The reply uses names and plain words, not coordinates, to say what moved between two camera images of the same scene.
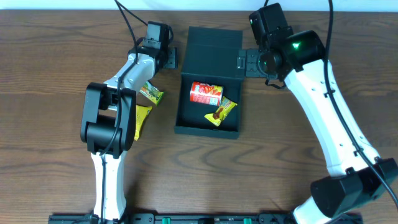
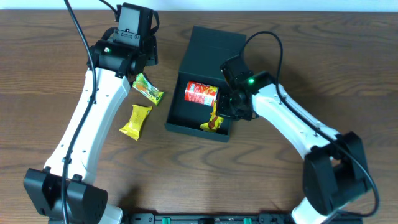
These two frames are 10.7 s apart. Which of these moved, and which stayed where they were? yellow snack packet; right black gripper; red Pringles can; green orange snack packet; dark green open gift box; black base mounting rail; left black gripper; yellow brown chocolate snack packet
Moved: red Pringles can; right black gripper; yellow brown chocolate snack packet; left black gripper
Stayed: yellow snack packet; dark green open gift box; green orange snack packet; black base mounting rail
